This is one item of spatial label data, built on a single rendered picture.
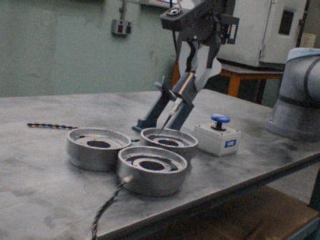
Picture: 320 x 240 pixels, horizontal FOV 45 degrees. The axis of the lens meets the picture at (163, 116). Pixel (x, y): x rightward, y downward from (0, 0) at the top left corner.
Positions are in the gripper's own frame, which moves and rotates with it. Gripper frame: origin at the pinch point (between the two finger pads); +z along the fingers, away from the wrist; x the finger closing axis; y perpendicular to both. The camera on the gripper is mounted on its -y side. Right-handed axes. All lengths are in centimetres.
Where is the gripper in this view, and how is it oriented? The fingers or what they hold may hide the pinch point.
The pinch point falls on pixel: (190, 83)
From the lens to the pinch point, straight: 76.5
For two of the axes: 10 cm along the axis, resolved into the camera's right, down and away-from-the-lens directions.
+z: -1.5, 9.6, 2.5
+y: 7.1, -0.7, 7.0
